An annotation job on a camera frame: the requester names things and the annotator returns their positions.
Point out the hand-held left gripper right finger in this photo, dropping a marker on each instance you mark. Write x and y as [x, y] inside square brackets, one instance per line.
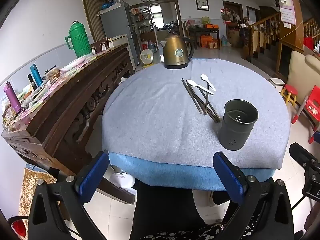
[228, 177]

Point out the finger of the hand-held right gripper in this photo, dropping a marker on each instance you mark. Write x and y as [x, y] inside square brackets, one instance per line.
[301, 153]

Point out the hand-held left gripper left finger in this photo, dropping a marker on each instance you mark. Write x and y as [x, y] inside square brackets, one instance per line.
[93, 177]

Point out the dark grey utensil holder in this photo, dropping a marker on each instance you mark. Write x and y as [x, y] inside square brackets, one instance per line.
[235, 135]

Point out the white plastic spoon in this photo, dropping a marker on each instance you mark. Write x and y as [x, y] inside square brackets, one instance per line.
[204, 77]
[200, 87]

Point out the red plastic child chair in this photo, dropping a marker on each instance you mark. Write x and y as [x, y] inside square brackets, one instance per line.
[312, 105]

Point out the red round stool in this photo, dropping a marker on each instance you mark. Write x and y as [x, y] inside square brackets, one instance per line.
[290, 90]

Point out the blue tablecloth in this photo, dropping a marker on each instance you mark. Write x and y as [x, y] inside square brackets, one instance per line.
[162, 172]

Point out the person's legs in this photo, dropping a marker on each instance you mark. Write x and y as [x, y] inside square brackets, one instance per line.
[162, 210]

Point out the small white step stool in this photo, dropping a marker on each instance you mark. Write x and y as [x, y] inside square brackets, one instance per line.
[276, 82]

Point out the beige sofa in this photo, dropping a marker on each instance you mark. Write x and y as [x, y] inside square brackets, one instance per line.
[300, 67]

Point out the carved wooden sideboard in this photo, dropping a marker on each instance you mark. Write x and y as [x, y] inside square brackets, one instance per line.
[75, 92]

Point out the pink patterned table cover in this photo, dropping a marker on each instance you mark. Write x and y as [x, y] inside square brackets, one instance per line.
[62, 77]

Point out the plastic snack container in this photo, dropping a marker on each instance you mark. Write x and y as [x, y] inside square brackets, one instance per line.
[52, 72]

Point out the purple water bottle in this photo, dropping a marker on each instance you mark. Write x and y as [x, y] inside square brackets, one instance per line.
[12, 97]

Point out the white plate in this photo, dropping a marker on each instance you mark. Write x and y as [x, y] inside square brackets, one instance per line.
[75, 63]

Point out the blue water bottle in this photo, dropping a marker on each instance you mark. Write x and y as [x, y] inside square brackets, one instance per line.
[37, 76]

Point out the wooden stair railing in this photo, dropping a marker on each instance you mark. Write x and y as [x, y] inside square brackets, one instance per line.
[265, 30]

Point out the small yellow electric fan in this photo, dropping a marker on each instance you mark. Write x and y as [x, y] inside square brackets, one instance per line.
[146, 57]

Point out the wooden chair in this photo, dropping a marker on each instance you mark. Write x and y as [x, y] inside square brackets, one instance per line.
[100, 46]

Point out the bronze electric kettle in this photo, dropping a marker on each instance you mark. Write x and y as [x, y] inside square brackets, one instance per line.
[175, 52]

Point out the clear water jug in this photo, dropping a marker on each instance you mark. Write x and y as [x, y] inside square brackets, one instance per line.
[224, 41]
[151, 47]

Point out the orange cardboard box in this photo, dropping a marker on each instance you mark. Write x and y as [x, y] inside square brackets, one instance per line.
[206, 41]

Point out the green thermos flask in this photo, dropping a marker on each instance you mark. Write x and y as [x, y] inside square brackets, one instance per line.
[80, 40]

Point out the white chest freezer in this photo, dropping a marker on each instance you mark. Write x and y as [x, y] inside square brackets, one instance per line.
[118, 40]

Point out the dark wooden side table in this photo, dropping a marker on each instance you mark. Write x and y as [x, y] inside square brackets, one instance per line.
[202, 31]

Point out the grey refrigerator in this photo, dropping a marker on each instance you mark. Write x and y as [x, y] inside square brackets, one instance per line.
[115, 22]

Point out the green plastic basket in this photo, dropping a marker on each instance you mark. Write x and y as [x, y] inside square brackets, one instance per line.
[205, 20]

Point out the brown wooden door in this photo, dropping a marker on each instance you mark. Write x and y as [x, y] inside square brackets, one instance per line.
[93, 12]

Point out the pink wall calendar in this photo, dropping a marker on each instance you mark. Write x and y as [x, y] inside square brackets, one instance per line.
[287, 10]

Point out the framed wall picture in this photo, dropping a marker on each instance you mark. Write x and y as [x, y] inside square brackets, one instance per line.
[202, 4]

